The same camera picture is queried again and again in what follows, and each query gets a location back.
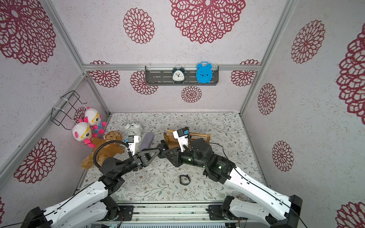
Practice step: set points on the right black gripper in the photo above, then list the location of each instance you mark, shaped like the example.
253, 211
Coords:
177, 156

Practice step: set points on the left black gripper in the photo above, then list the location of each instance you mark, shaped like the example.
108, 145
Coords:
141, 158

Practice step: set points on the wooden watch stand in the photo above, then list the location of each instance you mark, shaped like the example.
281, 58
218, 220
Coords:
173, 143

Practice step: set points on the black watch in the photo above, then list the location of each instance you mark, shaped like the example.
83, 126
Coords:
184, 179
162, 147

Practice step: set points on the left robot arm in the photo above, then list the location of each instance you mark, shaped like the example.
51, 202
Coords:
94, 202

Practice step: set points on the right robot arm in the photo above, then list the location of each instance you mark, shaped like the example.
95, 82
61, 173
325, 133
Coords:
242, 182

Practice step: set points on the grey glasses case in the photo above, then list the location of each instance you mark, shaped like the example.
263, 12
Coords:
147, 141

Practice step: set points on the white alarm clock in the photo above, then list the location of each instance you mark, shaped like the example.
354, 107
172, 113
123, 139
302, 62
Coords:
133, 129

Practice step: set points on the brown teddy bear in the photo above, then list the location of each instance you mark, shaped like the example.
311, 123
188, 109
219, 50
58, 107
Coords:
108, 151

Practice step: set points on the white pink plush doll back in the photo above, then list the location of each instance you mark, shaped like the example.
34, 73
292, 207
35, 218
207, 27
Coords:
94, 120

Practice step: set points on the white pink plush doll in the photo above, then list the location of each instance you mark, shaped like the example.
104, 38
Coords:
83, 133
94, 120

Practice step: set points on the white pink plush doll front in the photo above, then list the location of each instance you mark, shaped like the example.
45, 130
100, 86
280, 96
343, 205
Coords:
83, 133

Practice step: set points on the dark green alarm clock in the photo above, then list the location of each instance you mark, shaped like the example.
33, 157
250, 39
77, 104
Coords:
178, 75

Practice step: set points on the blue alarm clock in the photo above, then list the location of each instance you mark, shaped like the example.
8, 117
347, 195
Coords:
204, 73

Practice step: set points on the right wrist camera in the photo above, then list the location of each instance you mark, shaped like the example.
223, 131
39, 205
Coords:
183, 137

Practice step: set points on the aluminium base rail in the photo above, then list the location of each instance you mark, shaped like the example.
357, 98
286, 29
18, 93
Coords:
170, 213

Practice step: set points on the grey wall shelf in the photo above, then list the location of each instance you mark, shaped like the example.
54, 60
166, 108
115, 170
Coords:
164, 77

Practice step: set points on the black wire basket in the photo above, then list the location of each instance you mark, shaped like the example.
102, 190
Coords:
70, 112

